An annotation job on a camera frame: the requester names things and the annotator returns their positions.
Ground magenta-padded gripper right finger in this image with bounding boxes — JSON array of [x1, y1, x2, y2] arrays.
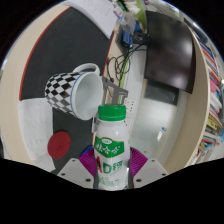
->
[[128, 147, 169, 189]]

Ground black desk mat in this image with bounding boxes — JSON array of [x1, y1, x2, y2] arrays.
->
[[18, 6, 116, 174]]

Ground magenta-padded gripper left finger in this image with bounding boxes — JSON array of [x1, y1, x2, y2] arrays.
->
[[57, 147, 100, 190]]

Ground black white diamond mug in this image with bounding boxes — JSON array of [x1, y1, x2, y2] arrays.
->
[[44, 62, 104, 121]]

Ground black computer monitor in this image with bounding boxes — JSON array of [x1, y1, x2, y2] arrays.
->
[[143, 9, 198, 94]]

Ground white paper napkin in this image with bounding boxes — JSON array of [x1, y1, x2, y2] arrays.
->
[[17, 97, 57, 173]]

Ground tangled black cables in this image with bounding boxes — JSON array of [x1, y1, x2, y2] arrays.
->
[[106, 43, 148, 84]]

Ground open white notebook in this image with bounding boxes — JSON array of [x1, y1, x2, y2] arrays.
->
[[63, 0, 118, 40]]

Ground small blue device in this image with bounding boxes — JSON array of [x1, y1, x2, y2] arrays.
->
[[119, 29, 134, 48]]

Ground flat round red coaster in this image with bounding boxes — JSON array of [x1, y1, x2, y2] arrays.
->
[[47, 130, 72, 160]]

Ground shelf with books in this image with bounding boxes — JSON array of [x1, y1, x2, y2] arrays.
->
[[163, 16, 224, 174]]

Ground grey metal laptop stand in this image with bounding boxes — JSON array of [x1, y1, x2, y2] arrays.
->
[[91, 75, 129, 134]]

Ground white drink bottle green cap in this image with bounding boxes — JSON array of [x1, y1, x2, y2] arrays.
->
[[93, 103, 132, 192]]

